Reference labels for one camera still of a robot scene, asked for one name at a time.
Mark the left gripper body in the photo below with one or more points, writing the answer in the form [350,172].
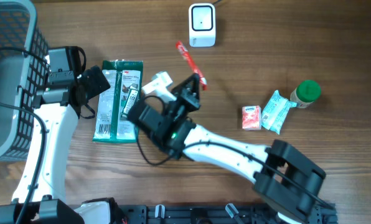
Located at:
[96,84]

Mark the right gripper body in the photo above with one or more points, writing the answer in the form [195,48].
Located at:
[183,106]

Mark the red coffee stick sachet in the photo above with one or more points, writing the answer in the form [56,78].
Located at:
[195,69]

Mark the green white balm box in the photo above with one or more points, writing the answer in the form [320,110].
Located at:
[131,99]

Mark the green white gloves package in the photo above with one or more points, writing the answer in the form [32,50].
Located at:
[112,125]

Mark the red white tissue pack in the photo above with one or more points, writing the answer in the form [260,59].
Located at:
[251,117]

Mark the teal wet wipes pack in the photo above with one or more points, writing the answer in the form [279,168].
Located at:
[275,112]

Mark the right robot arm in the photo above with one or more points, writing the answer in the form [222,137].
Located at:
[281,175]

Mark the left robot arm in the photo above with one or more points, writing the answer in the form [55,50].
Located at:
[56,108]

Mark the white barcode scanner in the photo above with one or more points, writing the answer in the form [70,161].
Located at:
[202,25]

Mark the grey plastic mesh basket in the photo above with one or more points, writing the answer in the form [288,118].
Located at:
[22,70]

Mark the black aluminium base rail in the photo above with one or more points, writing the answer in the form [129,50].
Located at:
[161,214]

